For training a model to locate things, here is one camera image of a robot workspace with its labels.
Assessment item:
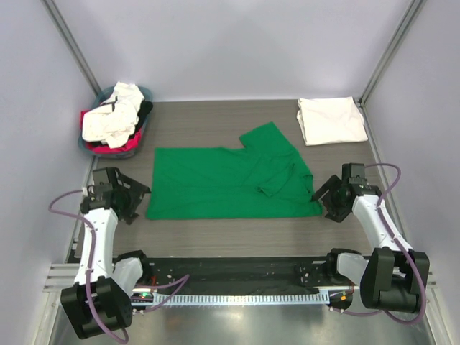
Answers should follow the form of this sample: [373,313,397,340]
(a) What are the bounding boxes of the green t shirt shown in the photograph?
[146,122,323,221]

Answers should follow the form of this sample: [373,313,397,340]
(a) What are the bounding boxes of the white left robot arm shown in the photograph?
[60,167,153,344]

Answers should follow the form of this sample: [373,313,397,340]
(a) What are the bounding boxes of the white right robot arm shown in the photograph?
[312,163,430,316]

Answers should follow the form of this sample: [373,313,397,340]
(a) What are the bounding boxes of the pink t shirt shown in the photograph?
[79,105,144,155]

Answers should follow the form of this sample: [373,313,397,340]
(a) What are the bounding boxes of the folded white t shirt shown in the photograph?
[296,97,368,147]

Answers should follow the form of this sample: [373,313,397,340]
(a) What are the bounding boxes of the crumpled white t shirt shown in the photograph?
[82,81,144,149]

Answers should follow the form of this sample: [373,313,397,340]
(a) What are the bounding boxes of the black t shirt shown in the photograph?
[137,100,153,127]

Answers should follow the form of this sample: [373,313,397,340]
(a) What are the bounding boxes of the blue laundry basket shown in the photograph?
[77,85,155,160]

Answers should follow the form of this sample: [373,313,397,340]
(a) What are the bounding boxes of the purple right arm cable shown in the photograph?
[330,162,427,326]

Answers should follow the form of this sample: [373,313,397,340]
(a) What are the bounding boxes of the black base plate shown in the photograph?
[138,256,359,296]

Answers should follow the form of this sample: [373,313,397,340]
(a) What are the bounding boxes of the aluminium frame rail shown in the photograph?
[43,263,79,292]

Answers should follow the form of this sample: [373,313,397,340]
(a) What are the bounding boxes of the slotted cable duct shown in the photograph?
[152,291,330,307]

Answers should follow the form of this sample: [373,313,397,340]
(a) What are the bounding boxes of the right aluminium corner post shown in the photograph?
[356,0,426,108]

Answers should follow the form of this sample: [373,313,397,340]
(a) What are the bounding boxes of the aluminium corner post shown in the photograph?
[40,0,101,95]
[356,0,426,108]

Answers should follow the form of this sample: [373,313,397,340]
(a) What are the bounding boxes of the left aluminium corner post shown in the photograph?
[40,0,101,95]

